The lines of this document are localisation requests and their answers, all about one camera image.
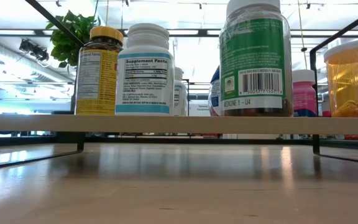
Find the small white medicine bottle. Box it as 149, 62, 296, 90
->
173, 67, 188, 116

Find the white jar blue lid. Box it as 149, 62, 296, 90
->
208, 65, 226, 117

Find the white bottle blue label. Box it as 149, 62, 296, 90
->
115, 22, 175, 116

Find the amber bottle yellow cap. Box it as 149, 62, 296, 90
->
75, 26, 125, 116

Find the green label bottle white cap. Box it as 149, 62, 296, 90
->
218, 0, 293, 118

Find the pink bottle white cap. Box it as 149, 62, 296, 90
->
291, 69, 319, 118

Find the orange bottle white cap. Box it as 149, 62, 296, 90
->
323, 39, 358, 118

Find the green potted plant black pot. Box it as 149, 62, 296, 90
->
45, 9, 101, 68

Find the black ceiling light cluster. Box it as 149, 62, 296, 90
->
19, 39, 50, 62

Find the black ceiling beam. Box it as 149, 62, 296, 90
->
0, 29, 358, 36

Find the black metal table frame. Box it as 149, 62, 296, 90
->
0, 132, 358, 150

